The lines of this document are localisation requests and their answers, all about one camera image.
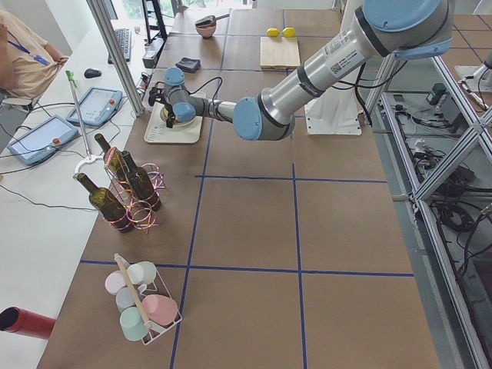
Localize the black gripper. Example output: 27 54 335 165
162 101 175 128

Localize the white round plate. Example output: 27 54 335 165
160 109 195 128

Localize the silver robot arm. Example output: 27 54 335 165
160 1 455 141

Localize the cream bear serving tray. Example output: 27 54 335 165
144 92 202 144

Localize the grey folded cloth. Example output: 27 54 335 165
175 57 201 73

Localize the black power strip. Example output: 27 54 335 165
142 37 165 69

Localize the back green wine bottle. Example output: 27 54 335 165
95 133 126 182

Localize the green wine bottle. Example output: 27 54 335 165
121 151 161 211
75 173 134 233
95 133 126 182

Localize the middle green wine bottle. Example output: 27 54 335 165
121 151 161 211

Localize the black computer mouse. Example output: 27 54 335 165
84 68 101 79

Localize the pink bowl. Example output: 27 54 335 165
195 20 217 38

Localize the long metal grabber stick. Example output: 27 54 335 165
65 70 103 178

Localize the black keyboard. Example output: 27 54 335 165
114 28 132 62

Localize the metal scoop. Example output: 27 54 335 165
194 14 230 28

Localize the front green wine bottle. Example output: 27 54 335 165
75 173 134 233

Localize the wooden cutting board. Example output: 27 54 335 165
260 37 301 69

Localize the near blue teach pendant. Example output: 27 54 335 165
7 115 78 166

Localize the left yellow lemon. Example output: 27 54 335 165
266 28 281 38

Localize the yellow lemon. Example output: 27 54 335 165
266 28 281 38
281 27 297 38

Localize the right yellow lemon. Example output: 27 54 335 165
281 27 297 38

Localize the person in beige shirt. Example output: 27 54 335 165
1 10 68 99

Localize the white cup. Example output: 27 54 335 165
127 261 157 285

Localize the light pink cup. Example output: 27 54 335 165
105 271 127 296

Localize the grey cup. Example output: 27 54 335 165
115 287 135 313

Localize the salmon pink cup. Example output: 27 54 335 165
142 294 178 326

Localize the mint green cup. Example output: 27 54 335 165
119 307 149 341

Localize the red cylinder tube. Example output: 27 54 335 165
1 307 56 340

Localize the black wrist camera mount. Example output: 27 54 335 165
148 81 166 107

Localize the copper wire bottle rack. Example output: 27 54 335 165
105 167 158 232

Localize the aluminium frame post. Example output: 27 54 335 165
86 0 145 117

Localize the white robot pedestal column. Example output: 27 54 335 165
304 67 383 136

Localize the white wire cup rack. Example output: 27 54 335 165
105 254 182 345

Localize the wooden rack handle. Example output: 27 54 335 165
114 253 151 329

